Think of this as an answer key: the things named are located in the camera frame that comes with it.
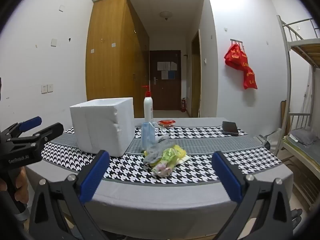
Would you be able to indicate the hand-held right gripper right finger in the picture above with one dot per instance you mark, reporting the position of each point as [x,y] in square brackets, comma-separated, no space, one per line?
[227,177]

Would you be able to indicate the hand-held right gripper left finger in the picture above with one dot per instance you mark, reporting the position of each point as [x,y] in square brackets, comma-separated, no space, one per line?
[95,175]

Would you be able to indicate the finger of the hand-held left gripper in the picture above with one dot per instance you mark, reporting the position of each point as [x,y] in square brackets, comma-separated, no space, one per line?
[47,135]
[31,124]

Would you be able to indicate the yellow foam net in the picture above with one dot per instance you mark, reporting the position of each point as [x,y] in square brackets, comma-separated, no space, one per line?
[178,152]

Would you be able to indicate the grey soft cloth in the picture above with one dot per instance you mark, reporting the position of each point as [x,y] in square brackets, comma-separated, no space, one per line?
[156,151]

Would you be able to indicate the blue face mask stack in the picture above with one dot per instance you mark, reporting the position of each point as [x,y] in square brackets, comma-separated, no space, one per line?
[148,135]

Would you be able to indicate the person's left hand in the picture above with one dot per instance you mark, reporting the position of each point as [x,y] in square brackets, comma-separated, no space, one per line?
[22,185]

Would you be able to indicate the grey houndstooth tablecloth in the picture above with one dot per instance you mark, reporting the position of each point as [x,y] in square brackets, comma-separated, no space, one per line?
[205,145]

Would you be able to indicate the white foam box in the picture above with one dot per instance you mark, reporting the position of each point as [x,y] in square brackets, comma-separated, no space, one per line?
[100,127]

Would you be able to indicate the black smartphone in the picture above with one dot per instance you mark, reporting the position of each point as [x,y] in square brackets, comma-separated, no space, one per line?
[230,128]

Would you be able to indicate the white plastic bag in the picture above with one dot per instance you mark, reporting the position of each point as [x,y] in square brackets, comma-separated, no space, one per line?
[276,140]

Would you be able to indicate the red snack packet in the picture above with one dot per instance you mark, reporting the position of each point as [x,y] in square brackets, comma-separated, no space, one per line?
[167,122]

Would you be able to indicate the red fire extinguisher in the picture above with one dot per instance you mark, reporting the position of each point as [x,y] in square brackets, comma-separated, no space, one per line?
[183,106]

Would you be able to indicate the grey pillow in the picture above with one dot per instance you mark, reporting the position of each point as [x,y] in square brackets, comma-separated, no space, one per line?
[302,136]

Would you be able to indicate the white pump bottle red cap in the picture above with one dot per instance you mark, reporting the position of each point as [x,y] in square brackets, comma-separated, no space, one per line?
[148,107]

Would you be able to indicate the red plastic bag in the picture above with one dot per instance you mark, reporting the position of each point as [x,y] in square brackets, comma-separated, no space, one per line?
[235,57]
[249,78]

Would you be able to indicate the wooden wardrobe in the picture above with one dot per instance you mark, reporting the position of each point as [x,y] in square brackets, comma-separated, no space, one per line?
[110,55]

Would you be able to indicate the wooden side door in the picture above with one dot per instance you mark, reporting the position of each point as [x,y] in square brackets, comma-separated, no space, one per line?
[196,80]

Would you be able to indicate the dark brown door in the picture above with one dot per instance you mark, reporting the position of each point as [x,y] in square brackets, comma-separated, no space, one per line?
[170,92]

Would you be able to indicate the metal bunk bed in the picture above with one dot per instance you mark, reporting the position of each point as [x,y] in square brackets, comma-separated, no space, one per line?
[289,80]

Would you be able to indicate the blue paper notice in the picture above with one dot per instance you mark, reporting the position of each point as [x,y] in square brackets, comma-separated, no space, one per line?
[171,74]

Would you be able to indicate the small white paper notice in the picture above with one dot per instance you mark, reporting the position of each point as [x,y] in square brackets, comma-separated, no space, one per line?
[164,75]

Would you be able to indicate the narrow white paper notice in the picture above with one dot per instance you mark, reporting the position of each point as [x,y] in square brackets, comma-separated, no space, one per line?
[173,65]

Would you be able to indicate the wide white paper notice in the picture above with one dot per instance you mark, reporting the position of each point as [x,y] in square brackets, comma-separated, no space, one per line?
[163,66]

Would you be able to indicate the round ceiling lamp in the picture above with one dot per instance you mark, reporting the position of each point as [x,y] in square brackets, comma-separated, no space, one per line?
[166,15]

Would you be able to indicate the white wall socket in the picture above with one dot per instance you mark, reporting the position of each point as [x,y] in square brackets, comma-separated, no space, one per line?
[44,89]

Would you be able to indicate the white wall plate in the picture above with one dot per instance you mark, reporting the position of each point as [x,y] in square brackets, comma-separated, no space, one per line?
[53,42]

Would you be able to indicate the metal wall hook rack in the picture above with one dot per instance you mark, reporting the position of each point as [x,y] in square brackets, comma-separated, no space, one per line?
[236,40]

